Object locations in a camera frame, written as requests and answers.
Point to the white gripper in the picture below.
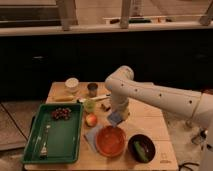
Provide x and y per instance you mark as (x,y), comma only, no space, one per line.
(121,108)

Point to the blue sponge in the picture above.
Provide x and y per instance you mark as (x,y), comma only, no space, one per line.
(114,119)

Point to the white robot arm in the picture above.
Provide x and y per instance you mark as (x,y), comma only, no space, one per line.
(192,105)

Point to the green plastic tray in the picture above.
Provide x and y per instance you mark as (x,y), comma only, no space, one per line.
(63,137)

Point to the green cup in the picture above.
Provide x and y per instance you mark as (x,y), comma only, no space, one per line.
(89,105)

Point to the red yellow apple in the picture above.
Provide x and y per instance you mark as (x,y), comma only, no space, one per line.
(91,120)

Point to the orange bowl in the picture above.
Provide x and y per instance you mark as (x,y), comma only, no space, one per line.
(110,141)

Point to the green cucumber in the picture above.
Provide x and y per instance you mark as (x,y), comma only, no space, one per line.
(141,152)

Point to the white cup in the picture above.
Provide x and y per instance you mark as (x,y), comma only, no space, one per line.
(72,84)

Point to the black bowl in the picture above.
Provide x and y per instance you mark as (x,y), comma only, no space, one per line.
(146,143)

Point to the bunch of dark grapes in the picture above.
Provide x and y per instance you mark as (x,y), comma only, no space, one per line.
(61,113)

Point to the silver fork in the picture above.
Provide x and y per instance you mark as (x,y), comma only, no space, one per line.
(43,151)

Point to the white handled utensil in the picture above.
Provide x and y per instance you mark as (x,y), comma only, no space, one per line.
(97,98)

